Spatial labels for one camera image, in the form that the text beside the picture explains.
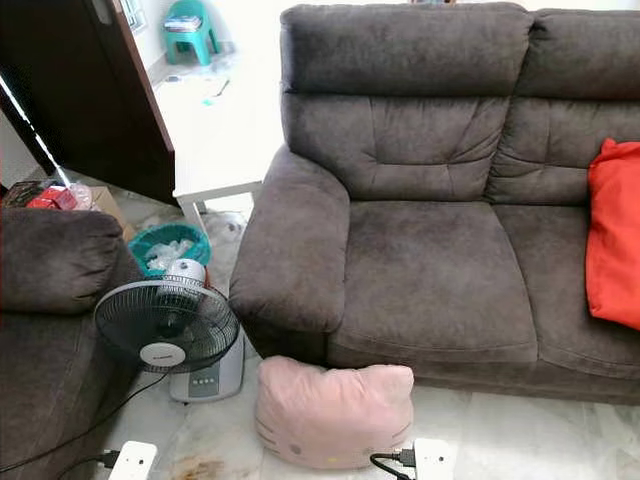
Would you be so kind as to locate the red square pillow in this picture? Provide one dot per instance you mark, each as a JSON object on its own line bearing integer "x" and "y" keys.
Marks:
{"x": 615, "y": 240}

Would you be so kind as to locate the long dark grey sofa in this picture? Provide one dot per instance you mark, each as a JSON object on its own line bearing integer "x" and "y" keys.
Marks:
{"x": 50, "y": 300}

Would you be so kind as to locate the pink cat face pillow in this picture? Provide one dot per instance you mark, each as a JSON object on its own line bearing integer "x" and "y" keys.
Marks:
{"x": 335, "y": 415}

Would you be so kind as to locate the dark grey two-seat sofa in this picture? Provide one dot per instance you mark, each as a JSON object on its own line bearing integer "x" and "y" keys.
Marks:
{"x": 430, "y": 270}

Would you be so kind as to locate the red packet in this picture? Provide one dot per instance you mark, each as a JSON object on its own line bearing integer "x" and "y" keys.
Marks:
{"x": 52, "y": 198}

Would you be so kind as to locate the teal waste basket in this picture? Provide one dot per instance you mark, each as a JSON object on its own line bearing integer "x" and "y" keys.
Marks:
{"x": 145, "y": 243}

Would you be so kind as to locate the dark wooden door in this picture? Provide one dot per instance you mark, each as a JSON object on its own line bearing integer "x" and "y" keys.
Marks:
{"x": 80, "y": 90}

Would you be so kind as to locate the black and white fan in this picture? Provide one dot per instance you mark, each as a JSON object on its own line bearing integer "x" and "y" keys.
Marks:
{"x": 170, "y": 325}

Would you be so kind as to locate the white side table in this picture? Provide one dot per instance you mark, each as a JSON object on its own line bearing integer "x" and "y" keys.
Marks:
{"x": 220, "y": 190}

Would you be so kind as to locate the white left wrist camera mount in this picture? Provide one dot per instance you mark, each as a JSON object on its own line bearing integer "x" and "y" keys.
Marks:
{"x": 132, "y": 460}

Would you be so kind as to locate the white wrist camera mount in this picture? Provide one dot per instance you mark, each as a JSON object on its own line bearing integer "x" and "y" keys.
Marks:
{"x": 132, "y": 460}
{"x": 434, "y": 458}

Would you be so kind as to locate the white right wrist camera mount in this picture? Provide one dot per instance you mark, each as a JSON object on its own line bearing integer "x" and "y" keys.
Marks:
{"x": 434, "y": 458}

